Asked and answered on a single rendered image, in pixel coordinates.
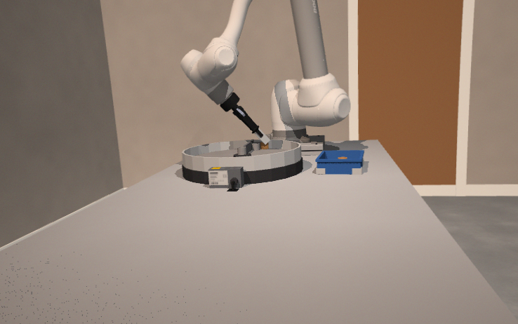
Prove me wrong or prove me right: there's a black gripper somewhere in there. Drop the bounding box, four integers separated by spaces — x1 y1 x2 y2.
220 93 270 144

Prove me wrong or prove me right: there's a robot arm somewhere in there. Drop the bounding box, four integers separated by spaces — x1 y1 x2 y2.
180 0 351 143

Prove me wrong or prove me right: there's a blue plastic crate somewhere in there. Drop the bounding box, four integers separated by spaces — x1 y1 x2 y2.
315 150 364 175

